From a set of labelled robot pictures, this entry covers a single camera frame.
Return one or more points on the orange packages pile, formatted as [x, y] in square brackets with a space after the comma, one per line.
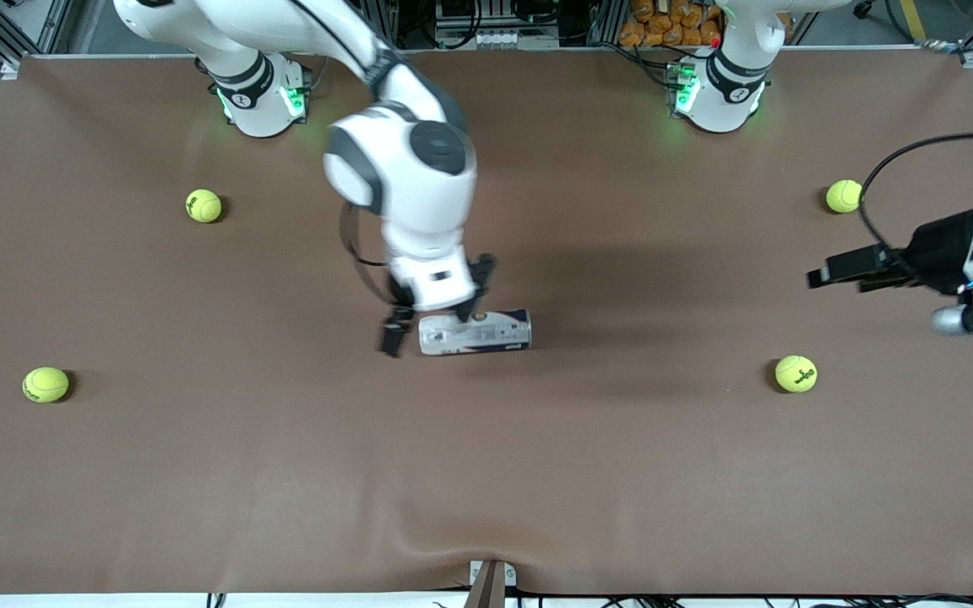
[664, 29]

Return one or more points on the yellow tennis ball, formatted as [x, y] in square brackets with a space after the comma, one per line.
[46, 384]
[203, 205]
[796, 373]
[845, 196]

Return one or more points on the white blue tennis ball can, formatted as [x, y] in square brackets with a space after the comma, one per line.
[474, 333]

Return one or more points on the white power strip with plugs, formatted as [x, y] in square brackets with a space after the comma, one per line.
[313, 21]

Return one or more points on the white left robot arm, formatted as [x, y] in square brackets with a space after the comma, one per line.
[731, 93]

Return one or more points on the brown table mat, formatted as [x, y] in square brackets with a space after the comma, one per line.
[486, 464]

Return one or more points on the metal clamp bracket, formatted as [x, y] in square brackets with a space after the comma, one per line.
[491, 583]

